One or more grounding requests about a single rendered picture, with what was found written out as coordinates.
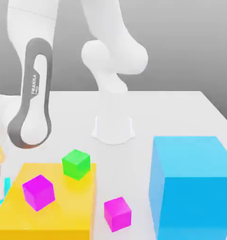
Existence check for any large yellow box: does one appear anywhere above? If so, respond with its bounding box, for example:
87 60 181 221
0 162 97 240

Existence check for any small green cube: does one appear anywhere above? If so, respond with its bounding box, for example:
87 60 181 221
61 149 91 181

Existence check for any small magenta cube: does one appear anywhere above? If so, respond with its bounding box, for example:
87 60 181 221
22 174 56 212
103 196 132 233

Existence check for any large blue box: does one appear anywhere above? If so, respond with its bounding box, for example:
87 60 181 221
148 135 227 240

